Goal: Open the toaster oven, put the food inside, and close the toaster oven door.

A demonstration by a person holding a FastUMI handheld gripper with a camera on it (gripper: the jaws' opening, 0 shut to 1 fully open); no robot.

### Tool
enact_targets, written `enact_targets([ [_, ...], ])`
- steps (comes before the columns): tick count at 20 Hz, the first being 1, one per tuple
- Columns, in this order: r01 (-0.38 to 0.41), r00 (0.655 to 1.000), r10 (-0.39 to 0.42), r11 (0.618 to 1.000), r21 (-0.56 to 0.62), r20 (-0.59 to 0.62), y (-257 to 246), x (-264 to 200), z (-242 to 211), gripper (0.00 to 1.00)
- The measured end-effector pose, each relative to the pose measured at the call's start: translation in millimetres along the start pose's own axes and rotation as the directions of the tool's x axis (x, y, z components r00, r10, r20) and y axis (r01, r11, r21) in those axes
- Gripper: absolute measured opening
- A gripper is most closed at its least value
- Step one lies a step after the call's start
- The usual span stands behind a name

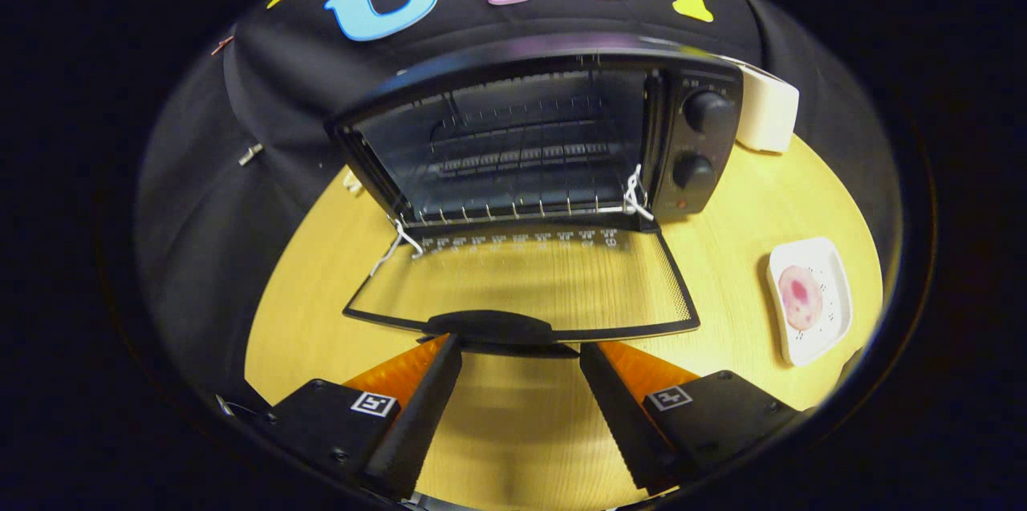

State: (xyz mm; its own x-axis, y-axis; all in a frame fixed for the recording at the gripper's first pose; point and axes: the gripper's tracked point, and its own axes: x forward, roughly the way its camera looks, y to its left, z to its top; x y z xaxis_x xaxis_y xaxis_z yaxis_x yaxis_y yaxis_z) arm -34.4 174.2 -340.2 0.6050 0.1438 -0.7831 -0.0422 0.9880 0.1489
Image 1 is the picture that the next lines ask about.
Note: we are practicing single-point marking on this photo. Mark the red cloth clip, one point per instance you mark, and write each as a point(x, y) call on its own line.
point(222, 45)

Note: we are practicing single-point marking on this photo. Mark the black backdrop cloth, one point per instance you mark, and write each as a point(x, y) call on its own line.
point(200, 214)

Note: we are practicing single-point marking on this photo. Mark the pink meat slice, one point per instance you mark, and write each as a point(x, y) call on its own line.
point(801, 297)

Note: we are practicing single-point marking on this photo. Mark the small white object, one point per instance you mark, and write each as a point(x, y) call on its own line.
point(351, 182)

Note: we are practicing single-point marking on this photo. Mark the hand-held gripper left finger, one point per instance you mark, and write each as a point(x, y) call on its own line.
point(417, 423)

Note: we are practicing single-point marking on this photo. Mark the silver cloth clip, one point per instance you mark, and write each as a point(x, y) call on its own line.
point(250, 154)

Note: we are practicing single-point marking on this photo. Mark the white bread toaster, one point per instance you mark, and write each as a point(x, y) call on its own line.
point(766, 111)

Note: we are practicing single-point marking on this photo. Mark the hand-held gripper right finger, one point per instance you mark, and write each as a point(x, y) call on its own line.
point(614, 415)

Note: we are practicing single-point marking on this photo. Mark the black toaster oven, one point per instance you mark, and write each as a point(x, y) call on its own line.
point(698, 142)

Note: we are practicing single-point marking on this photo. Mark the white square plate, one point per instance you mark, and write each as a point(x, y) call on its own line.
point(834, 310)

